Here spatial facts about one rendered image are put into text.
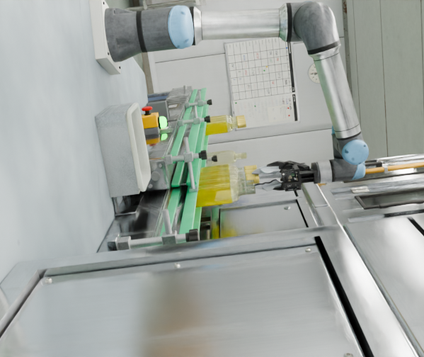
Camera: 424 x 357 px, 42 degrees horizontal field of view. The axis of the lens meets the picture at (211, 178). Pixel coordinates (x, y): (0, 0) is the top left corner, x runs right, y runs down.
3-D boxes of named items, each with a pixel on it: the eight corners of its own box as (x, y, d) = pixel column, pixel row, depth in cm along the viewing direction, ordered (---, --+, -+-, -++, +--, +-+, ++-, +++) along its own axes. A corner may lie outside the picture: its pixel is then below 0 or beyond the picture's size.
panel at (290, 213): (205, 360, 117) (368, 343, 116) (203, 348, 116) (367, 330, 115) (212, 214, 204) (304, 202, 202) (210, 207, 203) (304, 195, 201)
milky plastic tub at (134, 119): (112, 197, 148) (144, 194, 148) (95, 115, 142) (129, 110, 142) (122, 179, 165) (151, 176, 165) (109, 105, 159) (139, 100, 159)
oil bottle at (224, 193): (174, 210, 176) (241, 202, 175) (171, 194, 174) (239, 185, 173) (175, 205, 182) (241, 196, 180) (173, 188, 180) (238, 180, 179)
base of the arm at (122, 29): (102, -1, 153) (137, -5, 152) (115, 19, 168) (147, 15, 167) (107, 52, 151) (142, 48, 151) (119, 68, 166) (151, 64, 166)
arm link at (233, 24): (147, 7, 163) (334, 0, 161) (153, 7, 177) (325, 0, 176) (150, 49, 166) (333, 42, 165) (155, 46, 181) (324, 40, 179)
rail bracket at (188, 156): (170, 195, 168) (212, 190, 167) (161, 141, 163) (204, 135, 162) (171, 192, 171) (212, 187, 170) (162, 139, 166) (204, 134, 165)
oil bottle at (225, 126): (191, 137, 281) (246, 130, 280) (190, 127, 280) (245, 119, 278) (192, 135, 287) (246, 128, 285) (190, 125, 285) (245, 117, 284)
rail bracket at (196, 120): (177, 127, 222) (210, 122, 222) (174, 109, 220) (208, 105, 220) (178, 125, 226) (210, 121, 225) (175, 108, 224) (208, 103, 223)
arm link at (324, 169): (326, 157, 187) (328, 180, 189) (313, 159, 187) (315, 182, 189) (330, 163, 180) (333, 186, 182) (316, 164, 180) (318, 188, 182)
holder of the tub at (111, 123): (114, 216, 150) (142, 212, 150) (94, 116, 143) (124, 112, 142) (124, 196, 167) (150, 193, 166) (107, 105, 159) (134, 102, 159)
